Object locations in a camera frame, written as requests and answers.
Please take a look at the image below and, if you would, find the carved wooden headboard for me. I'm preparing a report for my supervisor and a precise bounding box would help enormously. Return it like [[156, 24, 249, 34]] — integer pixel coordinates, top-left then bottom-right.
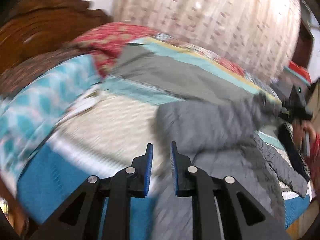
[[1, 0, 112, 72]]

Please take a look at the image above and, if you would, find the red lidded storage box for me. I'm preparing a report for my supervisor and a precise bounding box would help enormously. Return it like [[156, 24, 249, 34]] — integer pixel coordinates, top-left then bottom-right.
[[284, 61, 311, 84]]

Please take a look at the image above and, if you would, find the teal patterned pillow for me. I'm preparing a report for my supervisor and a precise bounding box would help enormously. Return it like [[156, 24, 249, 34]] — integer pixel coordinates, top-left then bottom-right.
[[1, 55, 100, 181]]

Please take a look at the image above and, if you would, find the dark wooden wardrobe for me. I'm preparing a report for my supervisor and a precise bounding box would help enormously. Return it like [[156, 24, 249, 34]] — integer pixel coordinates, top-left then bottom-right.
[[299, 19, 314, 69]]

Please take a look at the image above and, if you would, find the red patterned sleeve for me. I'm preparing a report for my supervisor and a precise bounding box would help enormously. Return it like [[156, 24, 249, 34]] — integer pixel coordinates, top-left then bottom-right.
[[309, 133, 319, 180]]

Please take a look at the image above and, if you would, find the striped patchwork bedspread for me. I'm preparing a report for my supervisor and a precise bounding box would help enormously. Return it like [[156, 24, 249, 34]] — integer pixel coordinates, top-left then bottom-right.
[[4, 37, 312, 239]]

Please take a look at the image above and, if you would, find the beige floral curtain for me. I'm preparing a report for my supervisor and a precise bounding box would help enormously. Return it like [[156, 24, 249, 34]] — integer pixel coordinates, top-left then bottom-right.
[[113, 0, 301, 82]]

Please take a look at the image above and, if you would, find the grey puffer jacket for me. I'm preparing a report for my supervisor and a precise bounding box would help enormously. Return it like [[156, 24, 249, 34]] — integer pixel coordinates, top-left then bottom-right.
[[156, 93, 307, 225]]

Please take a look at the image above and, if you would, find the person right hand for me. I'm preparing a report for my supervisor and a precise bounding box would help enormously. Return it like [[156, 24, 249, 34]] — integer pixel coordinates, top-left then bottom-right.
[[292, 119, 318, 158]]

